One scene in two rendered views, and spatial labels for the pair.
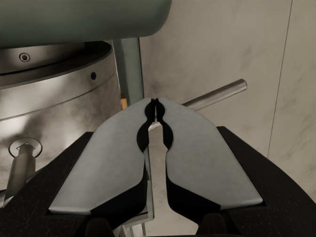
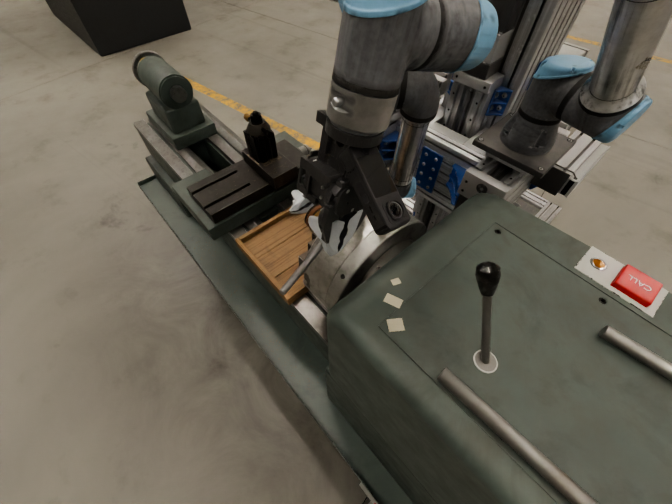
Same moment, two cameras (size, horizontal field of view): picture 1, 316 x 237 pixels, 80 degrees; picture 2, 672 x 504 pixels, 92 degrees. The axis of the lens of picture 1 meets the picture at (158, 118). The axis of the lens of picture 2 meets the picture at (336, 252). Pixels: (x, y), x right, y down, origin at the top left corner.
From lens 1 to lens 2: 42 cm
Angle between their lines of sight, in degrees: 35
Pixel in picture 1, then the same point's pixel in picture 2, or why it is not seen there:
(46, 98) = (360, 249)
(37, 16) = (382, 276)
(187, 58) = (187, 442)
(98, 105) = (329, 262)
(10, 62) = (382, 261)
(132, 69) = (278, 350)
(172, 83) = (193, 388)
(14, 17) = (389, 271)
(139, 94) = (254, 329)
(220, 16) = not seen: outside the picture
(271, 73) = not seen: outside the picture
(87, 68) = (348, 277)
